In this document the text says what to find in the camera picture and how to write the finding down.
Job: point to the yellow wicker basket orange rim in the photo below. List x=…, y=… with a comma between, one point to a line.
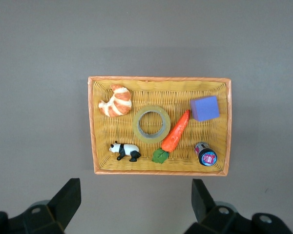
x=117, y=131

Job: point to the toy croissant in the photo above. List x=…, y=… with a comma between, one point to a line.
x=118, y=103

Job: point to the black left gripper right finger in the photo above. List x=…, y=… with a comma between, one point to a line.
x=205, y=207

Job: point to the orange toy carrot green leaf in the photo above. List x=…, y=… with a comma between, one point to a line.
x=177, y=134

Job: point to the small bottle with printed cap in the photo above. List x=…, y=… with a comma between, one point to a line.
x=207, y=157

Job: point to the black white panda figurine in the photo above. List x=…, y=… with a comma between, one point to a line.
x=128, y=149

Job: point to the purple foam cube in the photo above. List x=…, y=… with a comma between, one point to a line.
x=206, y=109

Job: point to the yellowish packing tape roll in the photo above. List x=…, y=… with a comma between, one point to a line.
x=136, y=126

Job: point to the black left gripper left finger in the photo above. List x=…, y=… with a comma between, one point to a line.
x=63, y=202

